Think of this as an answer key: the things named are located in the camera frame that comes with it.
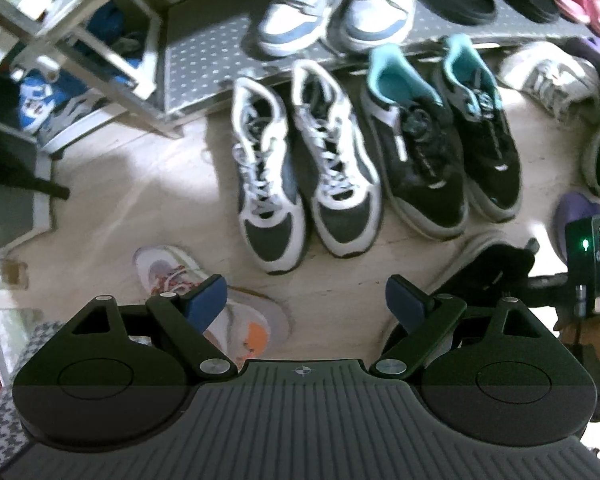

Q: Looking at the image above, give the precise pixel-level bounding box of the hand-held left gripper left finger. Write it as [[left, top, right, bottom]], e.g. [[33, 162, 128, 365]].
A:
[[70, 275, 238, 379]]

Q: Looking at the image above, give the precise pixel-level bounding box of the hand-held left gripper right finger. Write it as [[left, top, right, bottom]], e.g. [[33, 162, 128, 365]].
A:
[[369, 275, 543, 378]]

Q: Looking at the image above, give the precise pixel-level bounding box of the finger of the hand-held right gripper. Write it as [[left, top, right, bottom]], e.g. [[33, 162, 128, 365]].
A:
[[525, 273, 583, 306]]

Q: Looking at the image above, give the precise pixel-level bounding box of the white sneaker orange toe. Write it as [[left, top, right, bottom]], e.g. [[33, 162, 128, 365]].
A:
[[132, 245, 291, 368]]

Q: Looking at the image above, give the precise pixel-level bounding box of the purple slide sandal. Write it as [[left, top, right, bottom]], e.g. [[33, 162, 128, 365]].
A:
[[565, 35, 600, 80], [552, 190, 600, 261]]

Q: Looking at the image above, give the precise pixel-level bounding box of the grey white black sneaker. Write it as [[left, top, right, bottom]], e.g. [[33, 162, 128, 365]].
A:
[[290, 60, 383, 258], [230, 77, 308, 276]]

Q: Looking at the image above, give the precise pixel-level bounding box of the black sneaker teal lining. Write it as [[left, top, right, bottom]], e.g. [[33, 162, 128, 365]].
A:
[[435, 34, 523, 221], [360, 45, 471, 238]]

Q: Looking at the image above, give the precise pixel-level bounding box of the metal shoe rack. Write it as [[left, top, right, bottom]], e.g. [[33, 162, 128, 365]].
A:
[[0, 0, 600, 138]]

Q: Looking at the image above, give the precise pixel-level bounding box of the person's right hand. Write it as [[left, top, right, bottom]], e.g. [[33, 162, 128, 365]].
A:
[[555, 310, 600, 357]]

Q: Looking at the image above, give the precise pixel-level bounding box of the small beige box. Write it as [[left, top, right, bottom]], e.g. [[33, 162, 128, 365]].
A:
[[0, 255, 31, 291]]

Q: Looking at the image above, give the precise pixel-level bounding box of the dark grey board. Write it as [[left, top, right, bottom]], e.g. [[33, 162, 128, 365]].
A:
[[0, 115, 71, 251]]

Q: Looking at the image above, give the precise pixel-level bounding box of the houndstooth cloth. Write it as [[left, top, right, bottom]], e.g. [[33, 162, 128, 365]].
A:
[[0, 320, 66, 461]]

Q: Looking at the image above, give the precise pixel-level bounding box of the blue shoe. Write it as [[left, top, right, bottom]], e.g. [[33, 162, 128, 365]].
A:
[[75, 2, 146, 76]]

